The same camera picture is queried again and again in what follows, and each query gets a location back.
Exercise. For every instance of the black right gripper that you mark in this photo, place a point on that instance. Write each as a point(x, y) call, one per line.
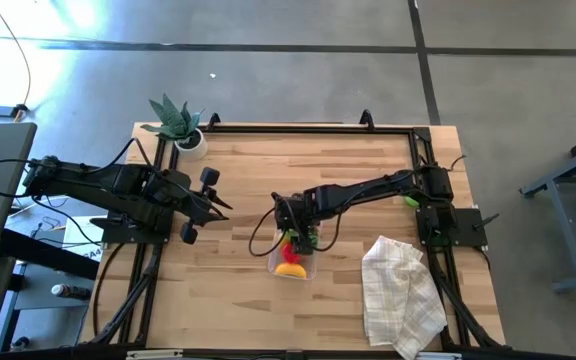
point(293, 210)

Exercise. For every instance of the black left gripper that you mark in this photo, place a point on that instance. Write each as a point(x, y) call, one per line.
point(209, 176)

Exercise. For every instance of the red toy apple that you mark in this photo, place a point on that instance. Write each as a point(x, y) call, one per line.
point(289, 255)

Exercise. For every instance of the yellow toy banana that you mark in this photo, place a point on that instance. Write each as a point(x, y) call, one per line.
point(290, 270)

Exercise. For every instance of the green toy lime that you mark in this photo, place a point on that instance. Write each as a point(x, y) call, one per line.
point(410, 201)

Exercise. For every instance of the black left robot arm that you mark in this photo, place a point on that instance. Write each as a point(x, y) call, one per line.
point(118, 182)

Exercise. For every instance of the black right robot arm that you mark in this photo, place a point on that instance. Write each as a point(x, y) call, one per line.
point(368, 187)

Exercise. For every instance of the clear plastic tupperware container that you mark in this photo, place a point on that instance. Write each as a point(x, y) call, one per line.
point(273, 265)

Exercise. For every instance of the green plant in white pot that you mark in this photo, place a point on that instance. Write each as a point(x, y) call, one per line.
point(180, 125)

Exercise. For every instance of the white checked dish towel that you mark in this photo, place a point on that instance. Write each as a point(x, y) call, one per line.
point(398, 300)

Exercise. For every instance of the white paper sheet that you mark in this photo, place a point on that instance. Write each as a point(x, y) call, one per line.
point(80, 242)

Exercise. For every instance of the white label strip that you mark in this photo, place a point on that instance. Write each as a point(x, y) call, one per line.
point(438, 356)
point(153, 354)

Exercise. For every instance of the dark bottle with white cap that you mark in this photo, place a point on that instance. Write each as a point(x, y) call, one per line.
point(70, 291)

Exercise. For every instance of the black desk beam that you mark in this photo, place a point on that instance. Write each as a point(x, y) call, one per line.
point(43, 255)

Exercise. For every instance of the grey shelf board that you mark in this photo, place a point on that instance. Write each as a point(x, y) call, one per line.
point(38, 300)

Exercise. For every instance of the black frame clamp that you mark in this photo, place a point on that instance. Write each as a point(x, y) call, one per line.
point(366, 120)
point(213, 121)

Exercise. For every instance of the black aluminium table frame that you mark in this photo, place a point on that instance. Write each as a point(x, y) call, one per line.
point(313, 129)

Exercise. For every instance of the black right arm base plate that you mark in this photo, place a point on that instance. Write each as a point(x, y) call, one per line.
point(463, 227)

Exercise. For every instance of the blue-grey metal table frame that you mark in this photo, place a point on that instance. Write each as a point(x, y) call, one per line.
point(563, 210)

